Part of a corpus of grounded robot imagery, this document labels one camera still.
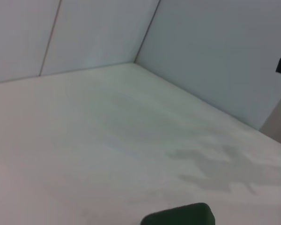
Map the green glasses case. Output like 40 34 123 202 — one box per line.
140 202 217 225

